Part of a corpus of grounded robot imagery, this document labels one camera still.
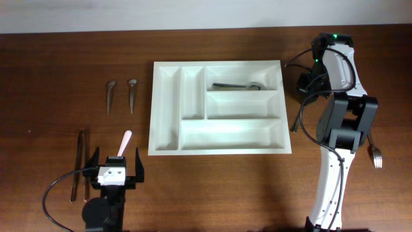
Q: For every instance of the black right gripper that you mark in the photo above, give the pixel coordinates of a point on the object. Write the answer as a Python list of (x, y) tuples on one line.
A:
[(304, 89)]

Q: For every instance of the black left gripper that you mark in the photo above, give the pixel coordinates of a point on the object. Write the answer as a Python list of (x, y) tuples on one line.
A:
[(131, 180)]

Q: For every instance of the steel spoon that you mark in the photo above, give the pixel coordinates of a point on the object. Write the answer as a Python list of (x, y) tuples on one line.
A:
[(249, 86)]

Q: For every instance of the steel tablespoon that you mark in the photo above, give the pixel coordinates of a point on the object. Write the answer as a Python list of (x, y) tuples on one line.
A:
[(295, 126)]

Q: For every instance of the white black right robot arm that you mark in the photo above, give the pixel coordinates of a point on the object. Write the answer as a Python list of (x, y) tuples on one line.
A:
[(342, 128)]

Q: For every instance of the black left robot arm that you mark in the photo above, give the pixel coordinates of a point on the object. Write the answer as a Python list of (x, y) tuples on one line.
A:
[(106, 212)]

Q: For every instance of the steel table knife right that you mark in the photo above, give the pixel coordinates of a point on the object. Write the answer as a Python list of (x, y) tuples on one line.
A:
[(85, 159)]

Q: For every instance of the steel table knife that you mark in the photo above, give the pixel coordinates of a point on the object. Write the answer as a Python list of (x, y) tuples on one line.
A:
[(85, 159), (76, 176)]

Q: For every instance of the steel table knife left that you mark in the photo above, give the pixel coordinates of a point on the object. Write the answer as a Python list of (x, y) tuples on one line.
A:
[(76, 176)]

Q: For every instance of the small steel teaspoon left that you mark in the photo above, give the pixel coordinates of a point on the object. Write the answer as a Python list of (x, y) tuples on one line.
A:
[(110, 87)]

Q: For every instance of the small steel teaspoon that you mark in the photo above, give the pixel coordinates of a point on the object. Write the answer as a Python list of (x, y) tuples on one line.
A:
[(110, 87), (132, 84)]

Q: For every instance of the small steel teaspoon right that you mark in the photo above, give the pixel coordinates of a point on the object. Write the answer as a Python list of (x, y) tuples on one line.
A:
[(132, 84)]

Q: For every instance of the white plastic cutlery tray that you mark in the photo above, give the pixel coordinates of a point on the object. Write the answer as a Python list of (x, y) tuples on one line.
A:
[(190, 117)]

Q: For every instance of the steel fork outer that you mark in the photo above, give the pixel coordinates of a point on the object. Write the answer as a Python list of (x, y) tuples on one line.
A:
[(376, 154)]

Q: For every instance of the pink handled utensil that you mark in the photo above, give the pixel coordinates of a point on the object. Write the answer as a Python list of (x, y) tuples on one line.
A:
[(125, 140)]

